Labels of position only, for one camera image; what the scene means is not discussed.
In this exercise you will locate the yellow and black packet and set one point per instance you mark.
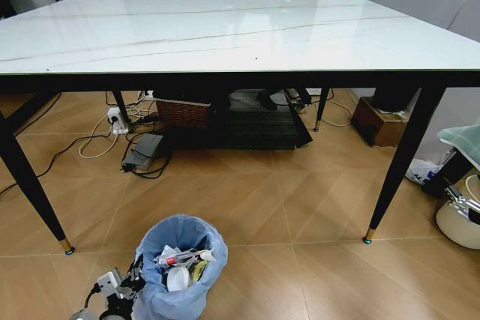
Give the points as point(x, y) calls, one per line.
point(198, 271)

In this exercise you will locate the brown wooden box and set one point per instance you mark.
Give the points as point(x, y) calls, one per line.
point(377, 125)

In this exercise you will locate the trash bin with blue bag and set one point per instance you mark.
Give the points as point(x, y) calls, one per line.
point(180, 297)

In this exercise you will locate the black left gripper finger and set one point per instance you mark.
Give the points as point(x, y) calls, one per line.
point(138, 264)

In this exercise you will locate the grey power adapter box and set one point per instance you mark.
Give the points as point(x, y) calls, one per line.
point(144, 151)

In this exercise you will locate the white round plastic lid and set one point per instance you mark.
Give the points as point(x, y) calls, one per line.
point(177, 279)

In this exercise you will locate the white plastic spoon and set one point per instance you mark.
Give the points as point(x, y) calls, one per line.
point(208, 255)

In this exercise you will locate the brown wicker basket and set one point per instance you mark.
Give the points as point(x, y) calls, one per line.
point(183, 114)

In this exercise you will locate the pale green cloth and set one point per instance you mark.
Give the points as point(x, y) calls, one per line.
point(461, 136)

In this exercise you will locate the clear wrapper with red print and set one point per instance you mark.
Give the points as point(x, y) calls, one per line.
point(183, 258)

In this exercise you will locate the black gold-tipped table leg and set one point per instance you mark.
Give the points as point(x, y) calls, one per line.
point(321, 108)
point(33, 189)
point(120, 108)
point(397, 170)

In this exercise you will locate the crumpled white paper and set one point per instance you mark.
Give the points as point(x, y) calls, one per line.
point(170, 250)

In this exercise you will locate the black ribbed platform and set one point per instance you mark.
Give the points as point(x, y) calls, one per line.
point(247, 129)

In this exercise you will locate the black bin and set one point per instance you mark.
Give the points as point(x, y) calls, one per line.
point(452, 174)

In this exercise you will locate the white plastic bag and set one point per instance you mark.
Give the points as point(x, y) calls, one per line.
point(422, 172)

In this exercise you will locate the white power strip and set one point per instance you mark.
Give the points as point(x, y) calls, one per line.
point(117, 121)

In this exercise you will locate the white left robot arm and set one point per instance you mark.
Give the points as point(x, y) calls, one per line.
point(108, 282)

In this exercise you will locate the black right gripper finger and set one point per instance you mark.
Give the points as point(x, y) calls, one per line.
point(467, 207)
point(453, 190)

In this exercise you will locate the black table frame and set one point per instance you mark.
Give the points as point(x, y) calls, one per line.
point(240, 79)

